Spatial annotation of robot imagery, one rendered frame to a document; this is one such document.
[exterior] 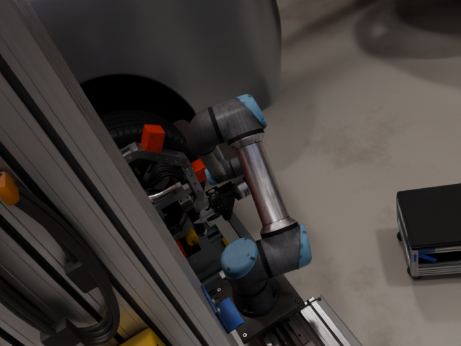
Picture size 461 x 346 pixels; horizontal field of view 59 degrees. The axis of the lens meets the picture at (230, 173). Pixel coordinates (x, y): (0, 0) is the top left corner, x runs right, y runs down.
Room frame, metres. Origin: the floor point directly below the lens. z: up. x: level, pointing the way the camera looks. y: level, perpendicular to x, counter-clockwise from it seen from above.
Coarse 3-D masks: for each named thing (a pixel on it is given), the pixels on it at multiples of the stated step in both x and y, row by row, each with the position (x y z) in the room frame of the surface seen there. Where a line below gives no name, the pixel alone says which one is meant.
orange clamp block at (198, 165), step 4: (196, 160) 1.48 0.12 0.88; (200, 160) 1.47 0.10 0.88; (192, 164) 1.46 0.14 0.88; (196, 164) 1.45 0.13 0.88; (200, 164) 1.44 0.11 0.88; (196, 168) 1.42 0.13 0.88; (200, 168) 1.41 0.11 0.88; (204, 168) 1.41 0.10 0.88; (196, 172) 1.40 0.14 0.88; (200, 172) 1.40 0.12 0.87; (204, 172) 1.41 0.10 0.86; (200, 176) 1.41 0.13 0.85; (204, 176) 1.41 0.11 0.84; (200, 180) 1.40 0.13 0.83; (204, 180) 1.41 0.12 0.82
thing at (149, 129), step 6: (144, 126) 1.44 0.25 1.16; (150, 126) 1.44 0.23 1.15; (156, 126) 1.45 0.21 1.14; (144, 132) 1.43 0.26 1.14; (150, 132) 1.38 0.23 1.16; (156, 132) 1.39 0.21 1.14; (162, 132) 1.39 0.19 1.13; (144, 138) 1.41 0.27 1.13; (150, 138) 1.38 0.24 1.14; (156, 138) 1.39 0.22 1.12; (162, 138) 1.39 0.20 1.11; (144, 144) 1.40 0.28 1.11; (150, 144) 1.38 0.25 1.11; (156, 144) 1.38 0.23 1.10; (162, 144) 1.39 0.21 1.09; (150, 150) 1.38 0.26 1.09; (156, 150) 1.38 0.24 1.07
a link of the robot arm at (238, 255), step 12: (240, 240) 0.80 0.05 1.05; (228, 252) 0.78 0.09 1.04; (240, 252) 0.76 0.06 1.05; (252, 252) 0.74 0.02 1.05; (228, 264) 0.74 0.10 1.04; (240, 264) 0.72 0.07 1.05; (252, 264) 0.71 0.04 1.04; (264, 264) 0.71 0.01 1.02; (228, 276) 0.73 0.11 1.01; (240, 276) 0.71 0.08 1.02; (252, 276) 0.70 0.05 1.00; (264, 276) 0.70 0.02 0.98; (240, 288) 0.71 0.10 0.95; (252, 288) 0.70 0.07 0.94
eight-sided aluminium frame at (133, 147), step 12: (132, 144) 1.42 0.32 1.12; (132, 156) 1.36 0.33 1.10; (144, 156) 1.37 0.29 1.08; (156, 156) 1.42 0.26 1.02; (168, 156) 1.39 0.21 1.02; (180, 156) 1.41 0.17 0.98; (192, 168) 1.40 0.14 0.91; (192, 180) 1.40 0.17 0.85; (192, 192) 1.44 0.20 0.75; (180, 216) 1.43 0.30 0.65; (180, 228) 1.38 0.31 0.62
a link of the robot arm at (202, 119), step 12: (204, 108) 1.07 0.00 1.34; (192, 120) 1.06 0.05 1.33; (204, 120) 1.02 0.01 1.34; (192, 132) 1.03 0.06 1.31; (204, 132) 1.00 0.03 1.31; (192, 144) 1.04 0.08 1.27; (204, 144) 1.01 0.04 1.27; (216, 144) 1.01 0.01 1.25; (204, 156) 1.08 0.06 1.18; (216, 156) 1.10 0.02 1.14; (216, 168) 1.14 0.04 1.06; (228, 168) 1.22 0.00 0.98; (216, 180) 1.21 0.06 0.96
